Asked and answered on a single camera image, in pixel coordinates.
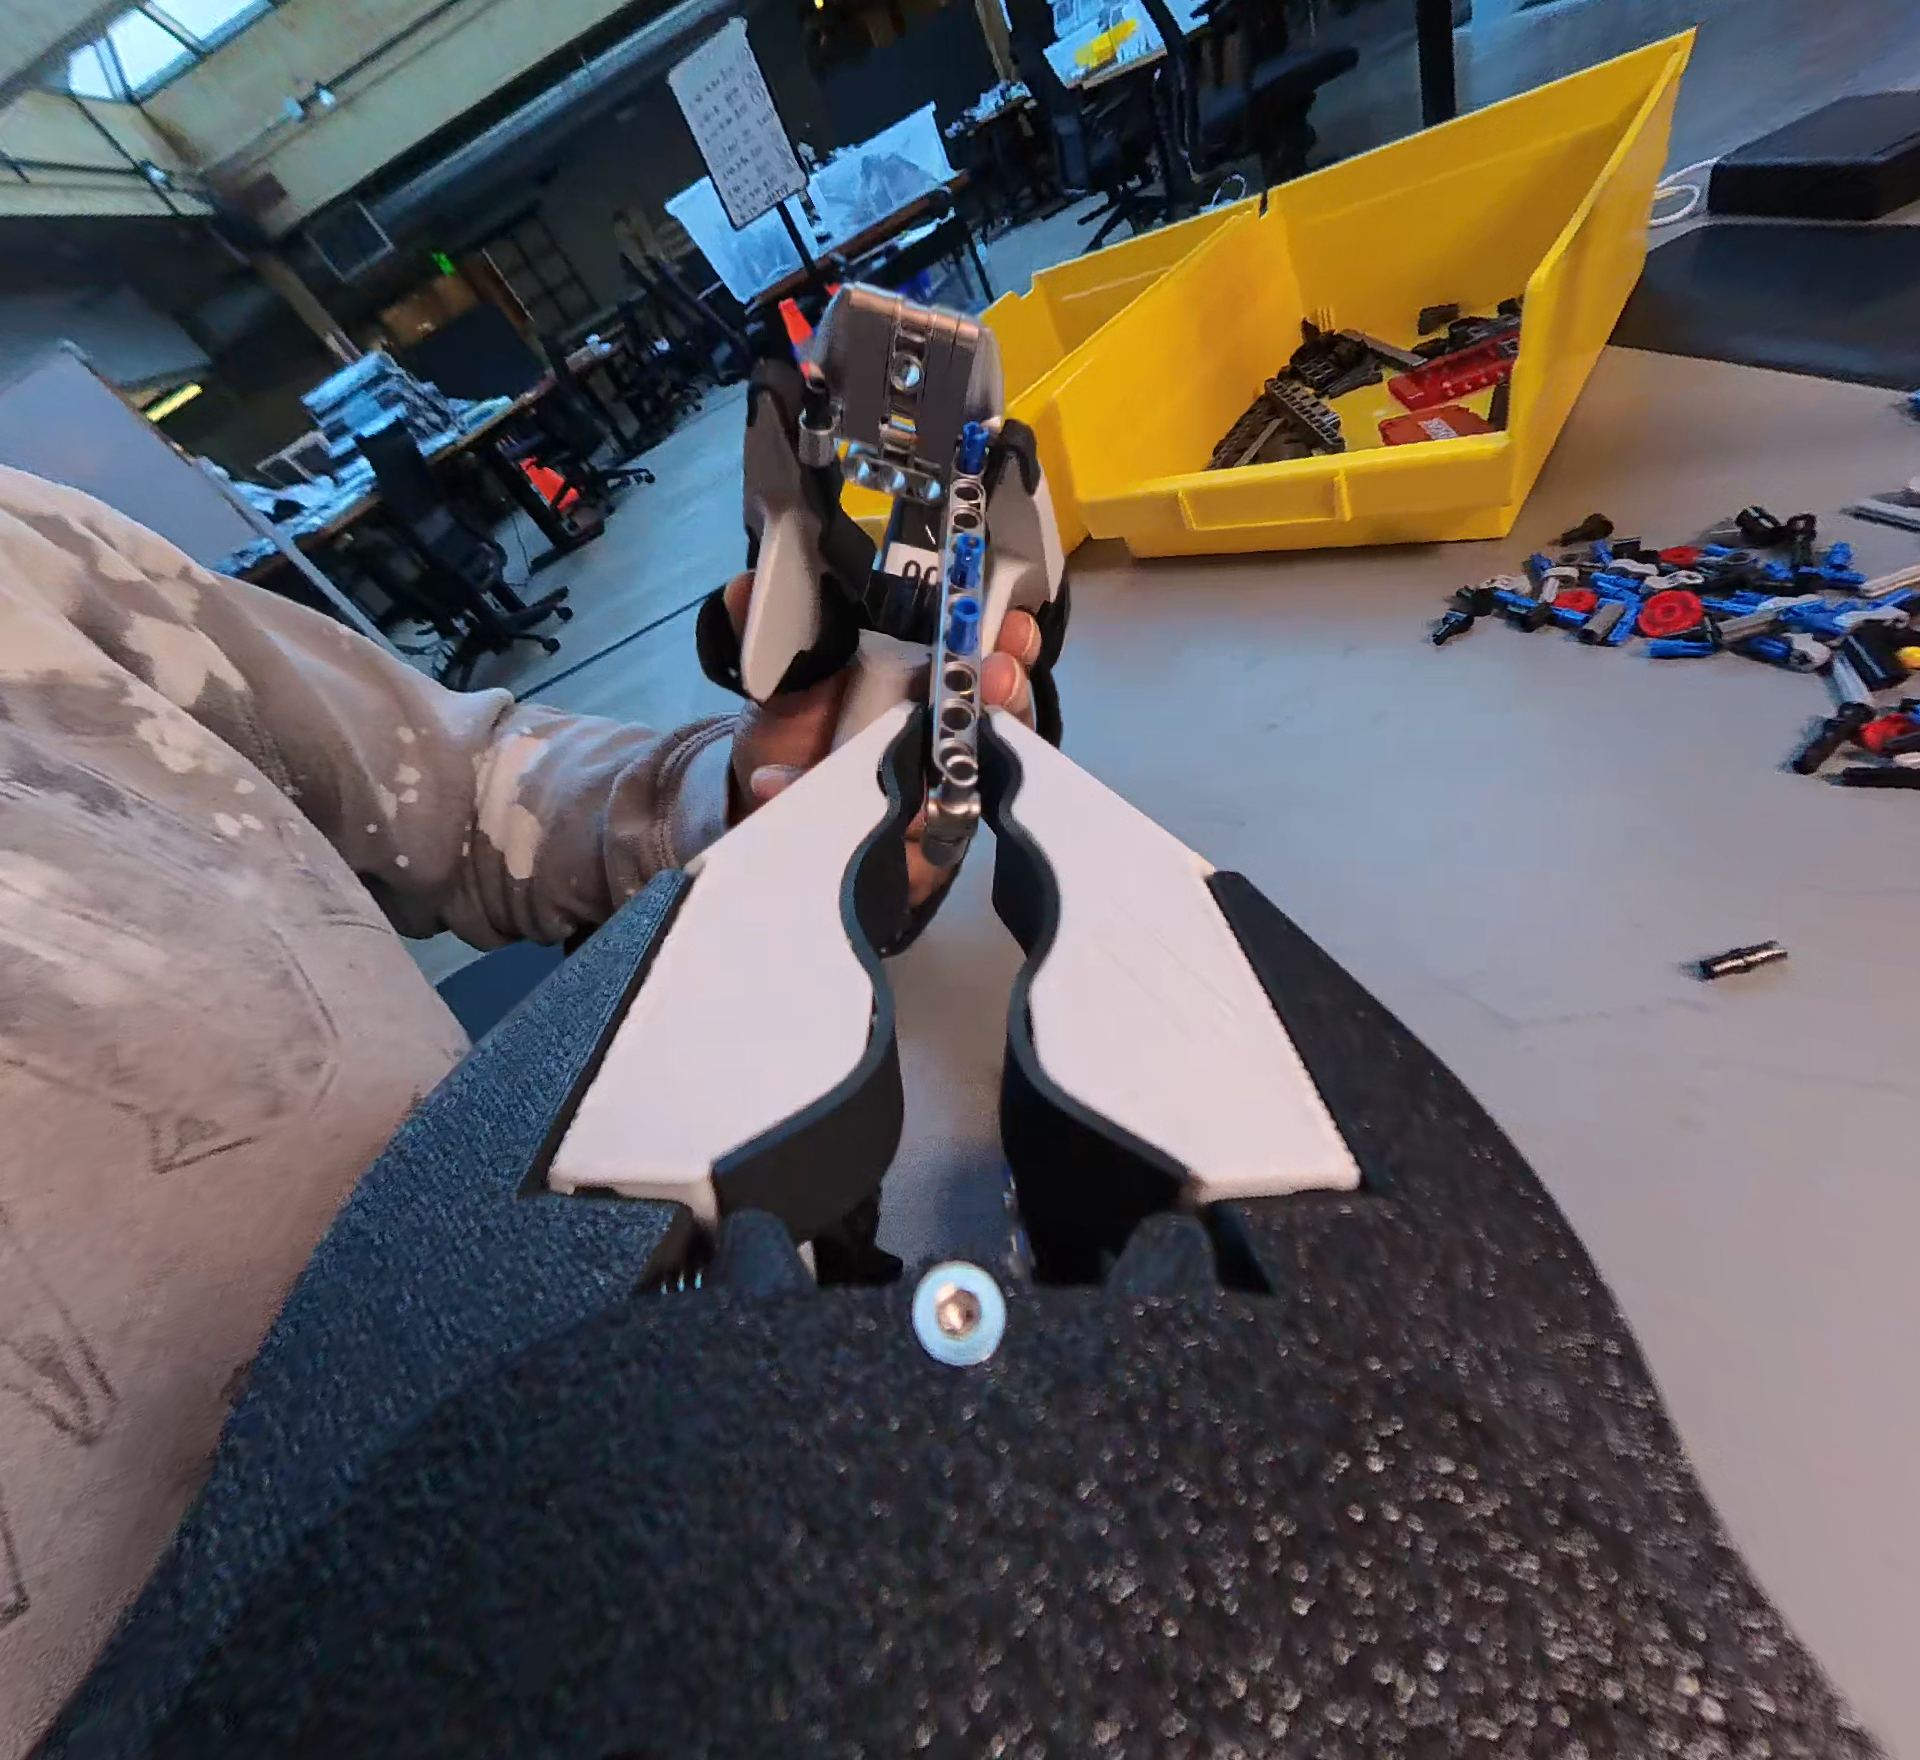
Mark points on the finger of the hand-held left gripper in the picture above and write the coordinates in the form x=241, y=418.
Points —
x=781, y=590
x=1028, y=560

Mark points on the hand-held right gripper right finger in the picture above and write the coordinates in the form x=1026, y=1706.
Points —
x=1171, y=1025

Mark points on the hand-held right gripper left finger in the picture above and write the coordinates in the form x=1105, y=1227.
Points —
x=736, y=1025

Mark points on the grey beam with motor block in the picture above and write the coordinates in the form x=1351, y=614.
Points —
x=901, y=364

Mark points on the person's left forearm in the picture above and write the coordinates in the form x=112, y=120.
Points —
x=570, y=800

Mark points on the person's left hand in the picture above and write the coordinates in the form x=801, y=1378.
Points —
x=781, y=754

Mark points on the yellow storage bin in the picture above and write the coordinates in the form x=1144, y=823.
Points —
x=1079, y=304

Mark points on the orange traffic cone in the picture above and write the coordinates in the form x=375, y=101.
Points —
x=798, y=326

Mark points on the heap of black beams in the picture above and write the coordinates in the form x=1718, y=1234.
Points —
x=1290, y=410

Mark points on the black office chair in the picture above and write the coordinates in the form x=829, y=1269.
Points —
x=1275, y=95
x=437, y=530

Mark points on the white sign on stand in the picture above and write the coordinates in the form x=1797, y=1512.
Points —
x=736, y=125

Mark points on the yellow bin with brick parts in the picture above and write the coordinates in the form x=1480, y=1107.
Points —
x=1424, y=213

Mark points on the black loose pin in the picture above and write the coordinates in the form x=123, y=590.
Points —
x=1743, y=960

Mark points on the person's torso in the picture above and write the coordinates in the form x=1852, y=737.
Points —
x=151, y=965

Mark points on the pile of mixed brick parts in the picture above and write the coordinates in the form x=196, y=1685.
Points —
x=1665, y=612

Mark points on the black power adapter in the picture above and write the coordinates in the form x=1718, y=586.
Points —
x=1831, y=156

